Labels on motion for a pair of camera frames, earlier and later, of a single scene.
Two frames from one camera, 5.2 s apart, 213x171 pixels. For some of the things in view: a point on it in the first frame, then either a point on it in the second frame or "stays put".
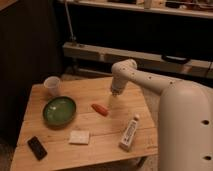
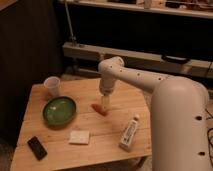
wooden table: x=79 y=124 stays put
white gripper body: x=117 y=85 to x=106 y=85
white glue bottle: x=129 y=134 stays put
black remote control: x=37 y=148 stays put
